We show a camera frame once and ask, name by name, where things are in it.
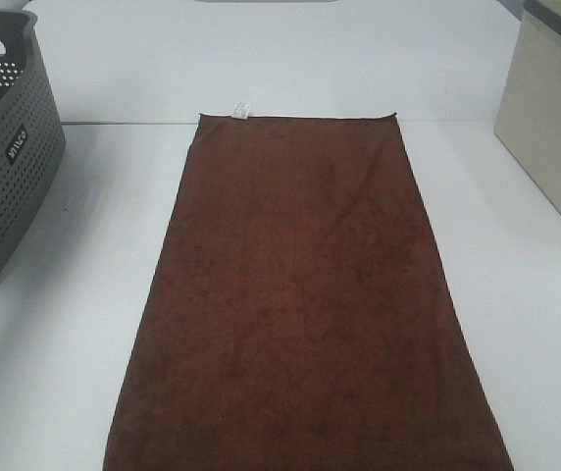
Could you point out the brown towel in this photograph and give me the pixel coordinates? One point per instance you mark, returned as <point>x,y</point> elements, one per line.
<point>299,317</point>

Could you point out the grey perforated plastic basket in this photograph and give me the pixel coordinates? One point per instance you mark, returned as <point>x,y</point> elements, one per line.
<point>32,140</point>

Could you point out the beige fabric storage box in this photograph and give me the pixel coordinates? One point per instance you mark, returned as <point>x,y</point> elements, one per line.
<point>528,122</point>

